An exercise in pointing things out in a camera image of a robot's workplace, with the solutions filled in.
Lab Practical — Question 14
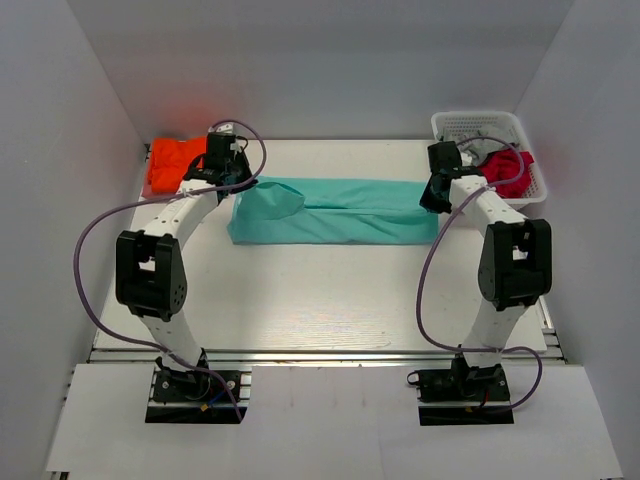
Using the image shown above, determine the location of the folded orange t shirt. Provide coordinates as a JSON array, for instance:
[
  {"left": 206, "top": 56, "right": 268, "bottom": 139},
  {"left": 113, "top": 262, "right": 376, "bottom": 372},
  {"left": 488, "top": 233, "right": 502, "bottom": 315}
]
[{"left": 143, "top": 136, "right": 206, "bottom": 197}]

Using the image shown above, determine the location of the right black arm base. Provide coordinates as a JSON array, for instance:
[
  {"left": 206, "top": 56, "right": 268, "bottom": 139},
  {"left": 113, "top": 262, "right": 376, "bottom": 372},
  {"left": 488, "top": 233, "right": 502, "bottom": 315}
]
[{"left": 406, "top": 354, "right": 514, "bottom": 427}]

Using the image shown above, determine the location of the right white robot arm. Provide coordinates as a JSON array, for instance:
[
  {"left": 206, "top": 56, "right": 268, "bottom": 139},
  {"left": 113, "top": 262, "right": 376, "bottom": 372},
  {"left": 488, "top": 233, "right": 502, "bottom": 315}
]
[{"left": 420, "top": 141, "right": 552, "bottom": 399}]

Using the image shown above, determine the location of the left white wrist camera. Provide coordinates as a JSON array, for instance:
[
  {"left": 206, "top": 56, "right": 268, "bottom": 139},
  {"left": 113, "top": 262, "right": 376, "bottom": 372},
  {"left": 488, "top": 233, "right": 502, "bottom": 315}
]
[{"left": 213, "top": 123, "right": 235, "bottom": 135}]

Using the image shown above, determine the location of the red t shirt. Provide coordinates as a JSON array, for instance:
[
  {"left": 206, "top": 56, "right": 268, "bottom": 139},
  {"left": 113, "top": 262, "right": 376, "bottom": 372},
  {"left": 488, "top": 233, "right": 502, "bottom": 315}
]
[{"left": 479, "top": 149, "right": 534, "bottom": 199}]

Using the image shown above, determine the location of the teal t shirt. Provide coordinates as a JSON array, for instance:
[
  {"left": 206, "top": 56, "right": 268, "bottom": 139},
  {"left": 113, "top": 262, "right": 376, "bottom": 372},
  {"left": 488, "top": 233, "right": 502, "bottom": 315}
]
[{"left": 227, "top": 176, "right": 439, "bottom": 245}]

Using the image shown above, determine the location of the grey t shirt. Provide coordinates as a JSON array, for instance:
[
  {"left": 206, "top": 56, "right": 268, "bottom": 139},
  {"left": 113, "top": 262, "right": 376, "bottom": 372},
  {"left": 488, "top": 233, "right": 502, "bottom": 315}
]
[{"left": 436, "top": 125, "right": 519, "bottom": 166}]

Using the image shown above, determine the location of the aluminium table edge rail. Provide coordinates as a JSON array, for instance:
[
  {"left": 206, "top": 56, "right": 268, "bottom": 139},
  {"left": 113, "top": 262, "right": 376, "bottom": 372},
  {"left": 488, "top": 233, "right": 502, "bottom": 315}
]
[{"left": 89, "top": 349, "right": 566, "bottom": 369}]

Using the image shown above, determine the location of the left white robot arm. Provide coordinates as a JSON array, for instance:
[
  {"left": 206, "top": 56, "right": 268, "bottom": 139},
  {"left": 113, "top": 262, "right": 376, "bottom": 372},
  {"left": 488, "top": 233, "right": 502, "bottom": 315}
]
[{"left": 115, "top": 123, "right": 252, "bottom": 399}]

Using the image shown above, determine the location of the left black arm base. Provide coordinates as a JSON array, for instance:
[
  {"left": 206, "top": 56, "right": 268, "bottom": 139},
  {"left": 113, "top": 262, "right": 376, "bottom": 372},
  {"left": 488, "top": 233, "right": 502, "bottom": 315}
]
[{"left": 145, "top": 357, "right": 248, "bottom": 425}]

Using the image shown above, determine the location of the white plastic basket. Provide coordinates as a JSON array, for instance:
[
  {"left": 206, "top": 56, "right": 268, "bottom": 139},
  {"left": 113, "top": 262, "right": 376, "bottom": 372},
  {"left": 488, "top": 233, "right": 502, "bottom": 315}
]
[{"left": 431, "top": 111, "right": 547, "bottom": 210}]

